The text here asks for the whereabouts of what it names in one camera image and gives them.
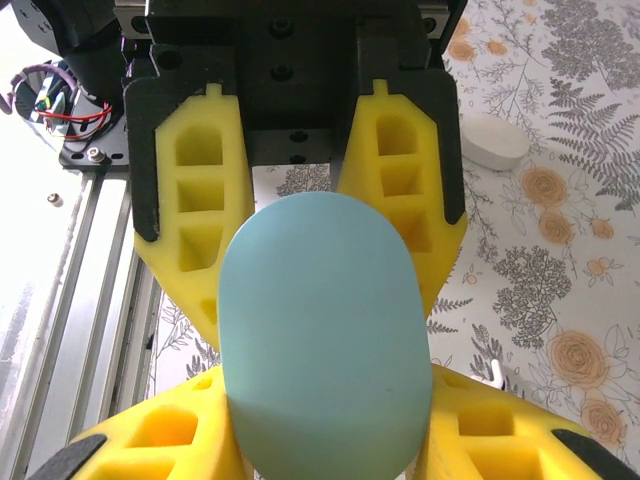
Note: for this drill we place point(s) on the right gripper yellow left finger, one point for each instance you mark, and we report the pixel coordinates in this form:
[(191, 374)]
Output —
[(125, 460)]

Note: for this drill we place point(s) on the floral tablecloth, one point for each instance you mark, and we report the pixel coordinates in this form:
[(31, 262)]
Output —
[(575, 280)]

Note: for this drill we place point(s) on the white oval charging case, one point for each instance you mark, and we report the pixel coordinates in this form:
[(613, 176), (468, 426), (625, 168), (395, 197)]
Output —
[(492, 142)]

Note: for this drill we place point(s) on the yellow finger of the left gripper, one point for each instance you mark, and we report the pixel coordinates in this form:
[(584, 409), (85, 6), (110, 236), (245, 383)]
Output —
[(142, 150), (445, 150)]

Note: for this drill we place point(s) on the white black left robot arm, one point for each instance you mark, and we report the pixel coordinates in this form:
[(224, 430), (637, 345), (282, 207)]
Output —
[(75, 30)]

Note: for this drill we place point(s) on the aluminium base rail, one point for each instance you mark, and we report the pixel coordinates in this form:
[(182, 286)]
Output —
[(75, 300)]

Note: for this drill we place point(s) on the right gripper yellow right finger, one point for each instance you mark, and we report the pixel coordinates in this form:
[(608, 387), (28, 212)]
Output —
[(530, 460)]

